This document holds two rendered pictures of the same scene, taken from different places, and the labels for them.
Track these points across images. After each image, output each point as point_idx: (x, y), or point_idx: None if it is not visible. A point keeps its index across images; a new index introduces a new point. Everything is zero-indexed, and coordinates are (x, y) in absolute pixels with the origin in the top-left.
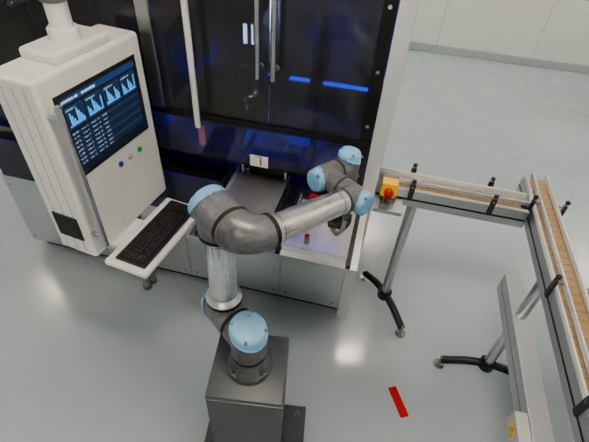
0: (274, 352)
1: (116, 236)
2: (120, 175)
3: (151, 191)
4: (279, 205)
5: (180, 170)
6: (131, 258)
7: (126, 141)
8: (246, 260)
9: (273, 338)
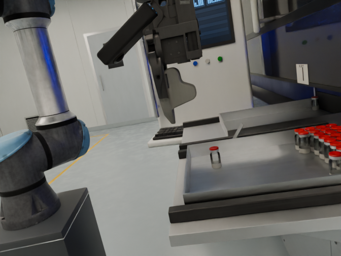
0: (40, 226)
1: (180, 123)
2: (193, 73)
3: (230, 106)
4: (274, 129)
5: (275, 103)
6: (158, 131)
7: (204, 45)
8: (307, 249)
9: (62, 219)
